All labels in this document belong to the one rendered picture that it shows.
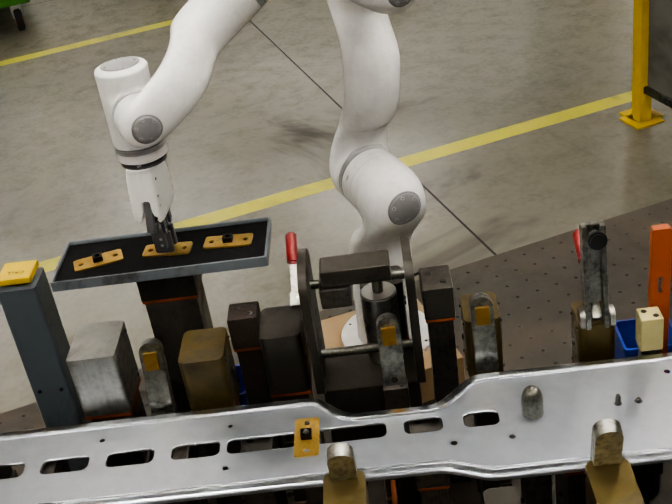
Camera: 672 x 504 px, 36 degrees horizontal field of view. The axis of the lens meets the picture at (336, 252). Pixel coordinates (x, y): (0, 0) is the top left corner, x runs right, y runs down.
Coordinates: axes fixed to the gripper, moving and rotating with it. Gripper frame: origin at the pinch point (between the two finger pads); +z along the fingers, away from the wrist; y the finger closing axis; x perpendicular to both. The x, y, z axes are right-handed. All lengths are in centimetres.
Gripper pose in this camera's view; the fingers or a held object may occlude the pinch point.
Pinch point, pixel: (164, 237)
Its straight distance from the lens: 178.1
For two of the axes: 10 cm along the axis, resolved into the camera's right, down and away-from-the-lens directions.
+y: -0.7, 5.2, -8.5
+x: 9.9, -0.8, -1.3
